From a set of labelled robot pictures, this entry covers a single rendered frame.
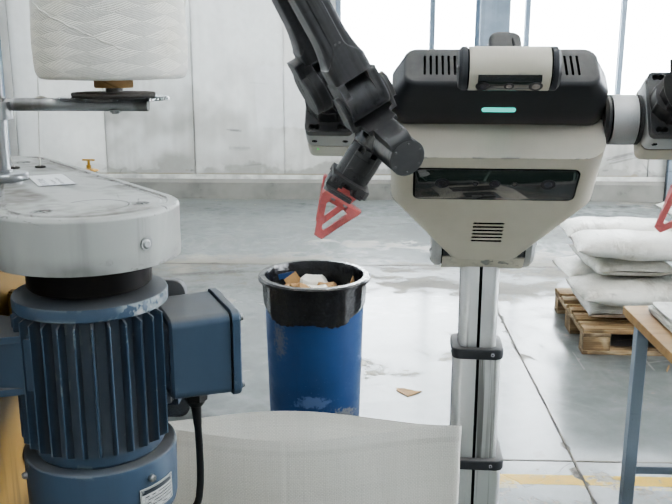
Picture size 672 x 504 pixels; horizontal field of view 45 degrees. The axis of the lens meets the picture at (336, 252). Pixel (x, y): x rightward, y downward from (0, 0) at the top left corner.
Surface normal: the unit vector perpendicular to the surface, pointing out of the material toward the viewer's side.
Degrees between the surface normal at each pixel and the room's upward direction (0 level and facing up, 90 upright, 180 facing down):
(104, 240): 90
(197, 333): 90
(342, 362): 92
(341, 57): 92
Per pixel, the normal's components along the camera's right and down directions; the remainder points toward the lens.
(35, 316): -0.39, 0.21
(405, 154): 0.40, 0.48
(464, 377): -0.09, 0.23
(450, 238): -0.07, 0.80
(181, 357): 0.37, 0.22
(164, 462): 0.94, 0.10
